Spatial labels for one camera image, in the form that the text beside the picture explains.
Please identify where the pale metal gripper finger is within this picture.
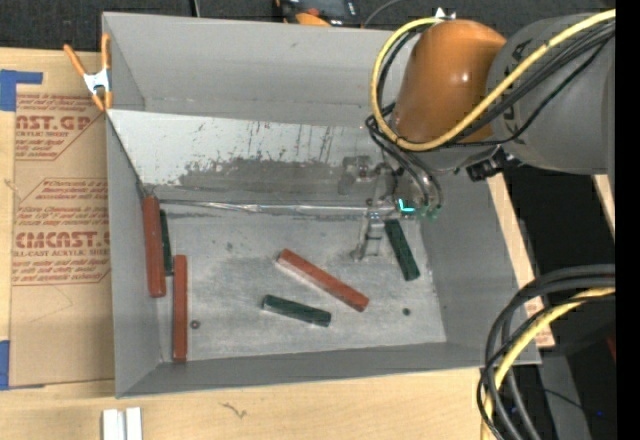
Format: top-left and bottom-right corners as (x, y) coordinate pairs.
(349, 220), (371, 263)
(368, 220), (386, 258)

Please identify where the dark green flat block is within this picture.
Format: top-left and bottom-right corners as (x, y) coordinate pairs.
(260, 294), (333, 329)
(383, 219), (422, 283)
(158, 209), (174, 275)

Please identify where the red-brown flat block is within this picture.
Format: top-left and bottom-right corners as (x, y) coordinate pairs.
(141, 195), (168, 299)
(275, 248), (371, 314)
(171, 254), (189, 363)

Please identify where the grey metal bin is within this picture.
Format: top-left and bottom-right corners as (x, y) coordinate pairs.
(101, 11), (544, 400)

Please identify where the brown cardboard board red print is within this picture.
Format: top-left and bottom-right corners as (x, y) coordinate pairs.
(0, 46), (556, 391)

